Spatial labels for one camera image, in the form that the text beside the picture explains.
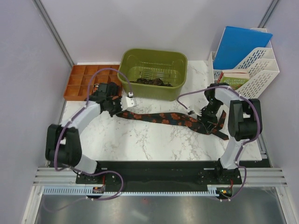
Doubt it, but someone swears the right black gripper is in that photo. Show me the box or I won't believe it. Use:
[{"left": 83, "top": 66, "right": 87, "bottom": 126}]
[{"left": 197, "top": 98, "right": 222, "bottom": 133}]

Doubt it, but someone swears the black orange floral tie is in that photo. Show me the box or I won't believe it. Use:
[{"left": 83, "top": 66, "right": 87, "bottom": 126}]
[{"left": 116, "top": 110, "right": 229, "bottom": 140}]

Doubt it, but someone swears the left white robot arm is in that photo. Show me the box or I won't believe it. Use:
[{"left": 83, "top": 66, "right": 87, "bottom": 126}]
[{"left": 45, "top": 82, "right": 122, "bottom": 183}]

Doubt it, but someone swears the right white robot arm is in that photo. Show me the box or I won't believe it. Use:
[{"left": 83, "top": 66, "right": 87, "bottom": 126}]
[{"left": 197, "top": 83, "right": 262, "bottom": 184}]

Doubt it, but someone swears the rolled dark navy tie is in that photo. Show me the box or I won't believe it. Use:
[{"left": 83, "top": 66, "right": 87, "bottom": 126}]
[{"left": 109, "top": 82, "right": 121, "bottom": 97}]

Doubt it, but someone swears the rolled colourful floral tie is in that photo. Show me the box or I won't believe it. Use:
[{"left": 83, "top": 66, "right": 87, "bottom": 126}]
[{"left": 92, "top": 84, "right": 99, "bottom": 95}]

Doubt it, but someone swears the orange compartment tray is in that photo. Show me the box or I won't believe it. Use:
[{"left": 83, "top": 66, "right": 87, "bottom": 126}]
[{"left": 64, "top": 64, "right": 122, "bottom": 101}]

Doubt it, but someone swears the green treehouse book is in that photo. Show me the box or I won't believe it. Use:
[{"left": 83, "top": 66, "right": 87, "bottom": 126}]
[{"left": 217, "top": 69, "right": 250, "bottom": 90}]

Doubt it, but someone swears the dark tie in basin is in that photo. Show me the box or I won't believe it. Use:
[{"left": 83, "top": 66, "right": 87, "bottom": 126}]
[{"left": 131, "top": 78, "right": 172, "bottom": 87}]

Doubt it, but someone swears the olive green plastic basin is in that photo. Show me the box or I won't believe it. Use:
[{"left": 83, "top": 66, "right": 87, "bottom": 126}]
[{"left": 117, "top": 49, "right": 187, "bottom": 101}]

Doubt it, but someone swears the white file organizer rack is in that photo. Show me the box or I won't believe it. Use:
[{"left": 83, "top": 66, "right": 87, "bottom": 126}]
[{"left": 208, "top": 28, "right": 279, "bottom": 98}]

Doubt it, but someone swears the blue folder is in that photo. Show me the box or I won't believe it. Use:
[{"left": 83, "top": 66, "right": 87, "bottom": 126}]
[{"left": 213, "top": 26, "right": 273, "bottom": 70}]

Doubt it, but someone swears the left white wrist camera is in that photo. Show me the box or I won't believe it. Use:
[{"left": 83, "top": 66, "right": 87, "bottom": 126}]
[{"left": 120, "top": 96, "right": 136, "bottom": 111}]

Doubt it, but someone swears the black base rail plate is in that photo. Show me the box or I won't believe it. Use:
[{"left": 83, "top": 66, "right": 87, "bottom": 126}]
[{"left": 76, "top": 161, "right": 242, "bottom": 191}]

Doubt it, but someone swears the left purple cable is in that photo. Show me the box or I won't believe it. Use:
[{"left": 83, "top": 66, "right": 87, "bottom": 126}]
[{"left": 43, "top": 67, "right": 134, "bottom": 213}]

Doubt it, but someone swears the aluminium frame rail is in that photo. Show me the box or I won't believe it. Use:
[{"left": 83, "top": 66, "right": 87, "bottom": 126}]
[{"left": 33, "top": 168, "right": 287, "bottom": 187}]

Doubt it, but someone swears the grey slotted cable duct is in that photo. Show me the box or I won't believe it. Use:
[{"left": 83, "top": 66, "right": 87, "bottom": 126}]
[{"left": 43, "top": 186, "right": 225, "bottom": 196}]

